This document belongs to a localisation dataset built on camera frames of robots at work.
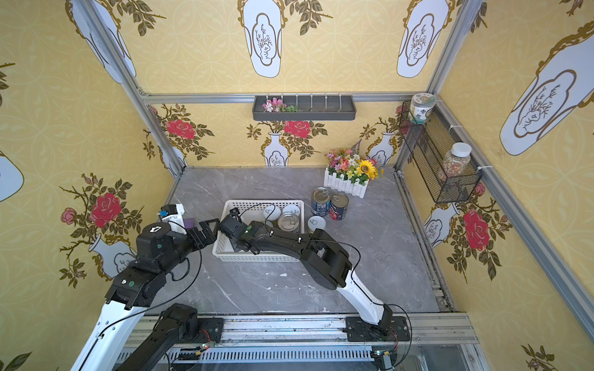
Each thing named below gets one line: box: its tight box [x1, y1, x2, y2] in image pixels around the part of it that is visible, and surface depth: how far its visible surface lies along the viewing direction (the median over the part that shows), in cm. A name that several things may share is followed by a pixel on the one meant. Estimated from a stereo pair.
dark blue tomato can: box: [329, 194, 349, 221], surface depth 97 cm
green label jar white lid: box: [408, 92, 437, 125], surface depth 87 cm
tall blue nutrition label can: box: [310, 187, 332, 217], surface depth 99 cm
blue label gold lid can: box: [277, 212, 300, 232], surface depth 91 cm
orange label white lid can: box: [262, 204, 281, 222], surface depth 99 cm
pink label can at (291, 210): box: [282, 204, 301, 218], surface depth 99 cm
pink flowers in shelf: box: [262, 97, 298, 113], surface depth 89 cm
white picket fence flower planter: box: [323, 139, 385, 199], surface depth 103 cm
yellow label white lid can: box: [307, 214, 327, 232], surface depth 95 cm
